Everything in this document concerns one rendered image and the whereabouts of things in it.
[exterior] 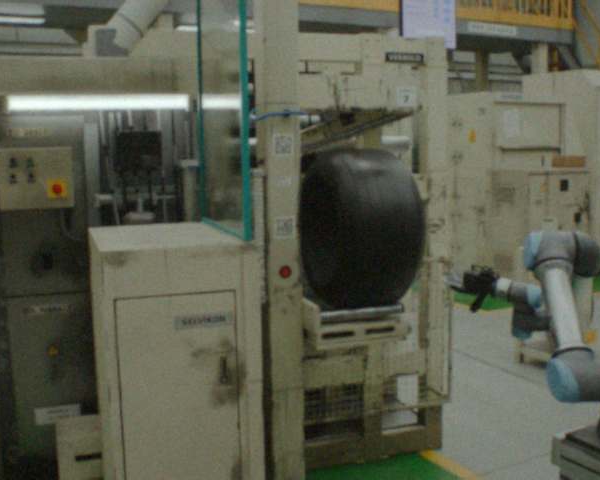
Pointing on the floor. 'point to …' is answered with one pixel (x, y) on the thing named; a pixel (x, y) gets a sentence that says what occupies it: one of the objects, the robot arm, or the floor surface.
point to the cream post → (286, 326)
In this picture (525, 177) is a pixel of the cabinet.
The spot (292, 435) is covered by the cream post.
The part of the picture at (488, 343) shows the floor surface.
